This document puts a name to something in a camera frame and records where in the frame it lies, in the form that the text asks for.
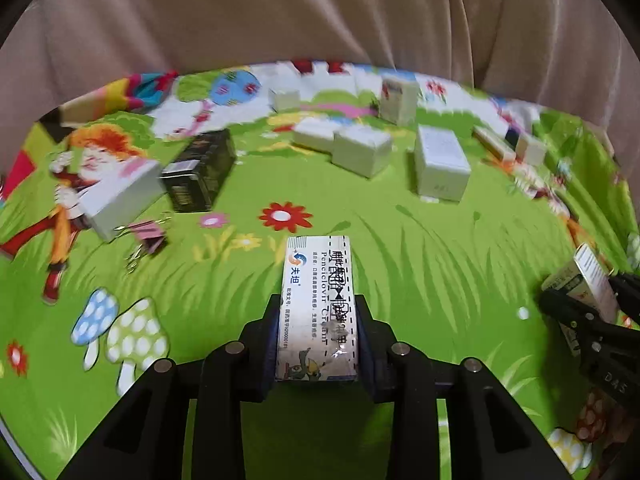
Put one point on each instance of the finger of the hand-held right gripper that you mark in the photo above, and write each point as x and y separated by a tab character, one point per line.
627	295
587	332

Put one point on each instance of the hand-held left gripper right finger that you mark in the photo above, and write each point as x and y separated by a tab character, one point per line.
367	355

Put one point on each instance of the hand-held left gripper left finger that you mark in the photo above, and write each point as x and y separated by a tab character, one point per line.
269	345

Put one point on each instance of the white green medicine box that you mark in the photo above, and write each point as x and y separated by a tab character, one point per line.
592	275

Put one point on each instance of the white medicine box blue logo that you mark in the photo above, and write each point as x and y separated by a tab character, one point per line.
315	305

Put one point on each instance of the green cartoon printed blanket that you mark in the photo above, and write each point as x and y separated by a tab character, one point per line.
425	260

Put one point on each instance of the pink binder clip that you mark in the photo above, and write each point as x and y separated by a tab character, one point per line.
150	235

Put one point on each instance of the black gold box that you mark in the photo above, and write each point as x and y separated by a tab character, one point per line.
200	172

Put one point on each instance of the white square box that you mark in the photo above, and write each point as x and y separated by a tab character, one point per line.
361	152

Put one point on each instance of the thin white orange box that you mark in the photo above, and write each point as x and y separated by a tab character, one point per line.
494	142

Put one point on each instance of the white oblong box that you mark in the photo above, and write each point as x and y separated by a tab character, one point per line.
440	162

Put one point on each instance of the large white carton box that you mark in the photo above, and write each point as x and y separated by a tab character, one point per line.
122	197

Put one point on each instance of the white flat box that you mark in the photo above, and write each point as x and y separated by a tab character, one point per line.
315	135

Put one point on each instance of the small white cube box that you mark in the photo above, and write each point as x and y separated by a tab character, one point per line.
284	100

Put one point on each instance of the tall white orange box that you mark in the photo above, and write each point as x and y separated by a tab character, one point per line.
397	102

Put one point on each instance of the beige curtain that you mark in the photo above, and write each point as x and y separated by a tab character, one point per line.
300	10

